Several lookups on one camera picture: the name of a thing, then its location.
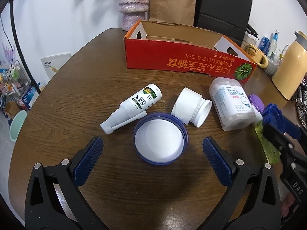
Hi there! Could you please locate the purple gear cap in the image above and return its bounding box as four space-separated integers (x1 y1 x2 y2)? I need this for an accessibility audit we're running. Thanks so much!
248 94 265 113

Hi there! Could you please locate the white jar lid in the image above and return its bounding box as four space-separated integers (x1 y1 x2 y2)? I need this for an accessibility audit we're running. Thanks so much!
171 87 212 128

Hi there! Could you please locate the blue rimmed white lid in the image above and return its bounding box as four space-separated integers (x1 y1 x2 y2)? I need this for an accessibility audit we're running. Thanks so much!
133 113 189 166

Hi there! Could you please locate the white spray bottle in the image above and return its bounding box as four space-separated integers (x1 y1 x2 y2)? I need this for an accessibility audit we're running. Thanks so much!
100 84 162 135

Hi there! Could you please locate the green spray bottle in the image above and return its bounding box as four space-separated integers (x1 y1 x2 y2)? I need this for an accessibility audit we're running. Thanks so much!
251 105 280 165

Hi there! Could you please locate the person's right hand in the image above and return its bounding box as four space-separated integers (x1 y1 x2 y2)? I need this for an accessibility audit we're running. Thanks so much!
281 192 299 222

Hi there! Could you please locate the clear cotton swab box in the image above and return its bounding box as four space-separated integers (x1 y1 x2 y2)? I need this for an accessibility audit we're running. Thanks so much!
209 77 256 131

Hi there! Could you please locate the grey ceramic cup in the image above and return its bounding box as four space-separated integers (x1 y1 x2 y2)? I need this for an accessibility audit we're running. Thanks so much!
264 57 279 76

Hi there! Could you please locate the yellow thermos jug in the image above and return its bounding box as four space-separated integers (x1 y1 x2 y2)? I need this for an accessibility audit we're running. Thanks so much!
272 31 307 100

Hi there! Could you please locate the yellow bear mug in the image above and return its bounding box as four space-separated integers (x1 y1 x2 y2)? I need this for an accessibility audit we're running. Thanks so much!
247 44 268 69

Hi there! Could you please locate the clear plastic bottle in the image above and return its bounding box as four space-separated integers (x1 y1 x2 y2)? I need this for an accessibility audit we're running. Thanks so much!
267 30 279 58

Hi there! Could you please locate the blue drink can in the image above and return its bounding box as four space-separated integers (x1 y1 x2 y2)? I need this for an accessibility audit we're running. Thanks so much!
258 36 271 55

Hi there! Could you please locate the clear food container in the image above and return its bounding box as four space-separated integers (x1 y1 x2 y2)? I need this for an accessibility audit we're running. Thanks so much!
241 24 259 51

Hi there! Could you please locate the mint green bucket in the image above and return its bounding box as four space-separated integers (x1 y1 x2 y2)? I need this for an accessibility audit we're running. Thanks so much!
9 110 27 142

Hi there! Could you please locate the cluttered storage shelf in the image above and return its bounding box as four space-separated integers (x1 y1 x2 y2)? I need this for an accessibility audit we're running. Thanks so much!
1 60 39 120

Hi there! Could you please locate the black stand pole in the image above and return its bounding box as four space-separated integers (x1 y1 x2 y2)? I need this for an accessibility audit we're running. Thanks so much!
9 0 41 94

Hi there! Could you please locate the black paper bag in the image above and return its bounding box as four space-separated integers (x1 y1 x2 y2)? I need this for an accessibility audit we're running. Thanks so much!
194 0 253 45

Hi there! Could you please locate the red cardboard box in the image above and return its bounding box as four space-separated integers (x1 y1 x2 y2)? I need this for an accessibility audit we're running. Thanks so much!
124 20 257 83

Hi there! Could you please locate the brown paper bag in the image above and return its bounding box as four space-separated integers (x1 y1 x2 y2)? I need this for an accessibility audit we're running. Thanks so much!
149 0 196 25

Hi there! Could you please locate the pink marbled vase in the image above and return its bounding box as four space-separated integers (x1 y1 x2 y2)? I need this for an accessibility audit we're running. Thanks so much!
119 0 149 31

